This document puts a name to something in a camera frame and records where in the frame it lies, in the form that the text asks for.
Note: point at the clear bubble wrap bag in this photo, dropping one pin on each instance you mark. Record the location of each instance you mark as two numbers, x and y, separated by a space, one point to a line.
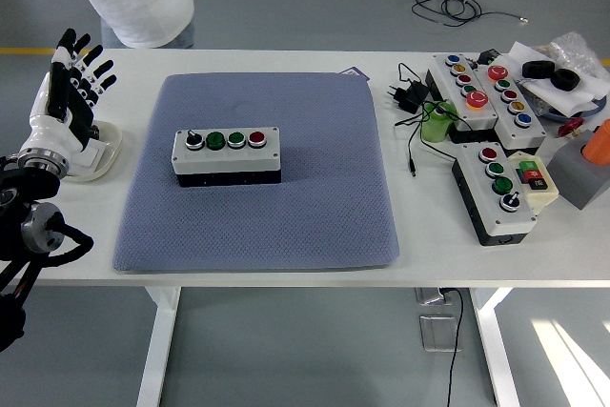
576 52

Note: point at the grey floor socket box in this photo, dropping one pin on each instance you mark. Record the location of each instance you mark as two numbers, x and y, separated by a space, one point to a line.
429 296

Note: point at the white oval dish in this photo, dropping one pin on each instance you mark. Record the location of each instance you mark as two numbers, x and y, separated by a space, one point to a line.
110 149

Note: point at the black power adapter plug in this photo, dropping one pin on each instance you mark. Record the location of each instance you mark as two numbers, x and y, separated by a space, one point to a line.
410 98

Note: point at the cream switch green red keys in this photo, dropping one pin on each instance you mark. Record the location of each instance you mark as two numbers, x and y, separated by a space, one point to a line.
534 176

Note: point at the small black device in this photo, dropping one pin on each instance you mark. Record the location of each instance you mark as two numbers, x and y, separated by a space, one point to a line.
488 55

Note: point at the grey block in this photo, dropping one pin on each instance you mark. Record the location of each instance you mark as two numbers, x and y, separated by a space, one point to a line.
572 178

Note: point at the white wall switch plate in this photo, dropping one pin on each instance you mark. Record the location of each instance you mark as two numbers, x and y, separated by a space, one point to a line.
96 155

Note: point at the white foam sheet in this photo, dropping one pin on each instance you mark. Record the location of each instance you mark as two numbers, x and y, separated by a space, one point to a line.
567 101

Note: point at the blue round plate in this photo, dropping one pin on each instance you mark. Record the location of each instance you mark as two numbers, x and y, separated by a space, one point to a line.
560 114

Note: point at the grey floor socket plate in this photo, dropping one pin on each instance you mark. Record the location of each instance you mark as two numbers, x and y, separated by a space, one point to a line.
438 333

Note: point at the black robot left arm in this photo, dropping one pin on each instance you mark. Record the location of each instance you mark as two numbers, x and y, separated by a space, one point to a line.
28 192

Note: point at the five-button box plain red stop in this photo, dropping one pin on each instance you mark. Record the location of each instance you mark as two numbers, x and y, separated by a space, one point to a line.
498 72

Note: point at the grey-blue honeycomb mat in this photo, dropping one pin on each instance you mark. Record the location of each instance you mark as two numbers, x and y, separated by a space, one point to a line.
295 221

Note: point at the five-button box yellow-ringed stop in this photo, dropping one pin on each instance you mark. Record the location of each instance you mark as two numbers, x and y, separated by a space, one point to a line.
476 98

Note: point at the four-button white control box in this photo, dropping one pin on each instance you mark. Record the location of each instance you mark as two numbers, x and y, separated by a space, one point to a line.
217 140
501 185

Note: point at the orange cylinder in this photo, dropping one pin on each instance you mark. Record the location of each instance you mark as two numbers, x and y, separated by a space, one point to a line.
598 149

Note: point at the white table leg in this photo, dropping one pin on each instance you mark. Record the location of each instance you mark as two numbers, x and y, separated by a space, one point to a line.
155 359
498 364

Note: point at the green plastic bottle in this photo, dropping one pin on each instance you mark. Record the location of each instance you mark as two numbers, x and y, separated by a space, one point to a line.
431 130

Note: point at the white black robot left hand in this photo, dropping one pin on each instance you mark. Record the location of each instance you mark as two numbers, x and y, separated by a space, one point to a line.
47 130

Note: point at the purple edged card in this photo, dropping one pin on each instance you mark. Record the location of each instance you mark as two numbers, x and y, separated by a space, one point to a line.
355 71

